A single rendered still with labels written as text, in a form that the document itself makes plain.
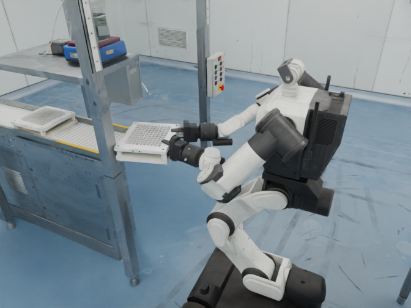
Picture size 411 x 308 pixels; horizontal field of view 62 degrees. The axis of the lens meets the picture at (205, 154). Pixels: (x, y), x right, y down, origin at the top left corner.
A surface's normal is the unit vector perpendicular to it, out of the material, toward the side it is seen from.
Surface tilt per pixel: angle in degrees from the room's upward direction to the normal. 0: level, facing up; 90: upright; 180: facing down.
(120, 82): 90
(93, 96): 90
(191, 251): 0
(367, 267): 0
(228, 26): 90
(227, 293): 0
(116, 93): 90
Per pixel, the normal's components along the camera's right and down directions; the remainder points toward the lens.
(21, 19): 0.86, 0.25
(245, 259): -0.41, 0.48
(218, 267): -0.02, -0.85
